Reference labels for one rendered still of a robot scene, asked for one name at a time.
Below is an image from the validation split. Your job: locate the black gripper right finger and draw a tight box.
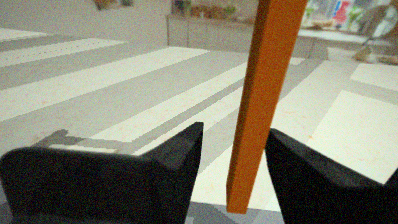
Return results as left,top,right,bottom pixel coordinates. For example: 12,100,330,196
264,128,398,224

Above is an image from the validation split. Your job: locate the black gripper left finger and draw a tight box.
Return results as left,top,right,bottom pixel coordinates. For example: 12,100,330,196
0,122,204,224

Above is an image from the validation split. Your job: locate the orange handle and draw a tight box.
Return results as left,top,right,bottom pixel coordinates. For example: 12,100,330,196
226,0,308,215

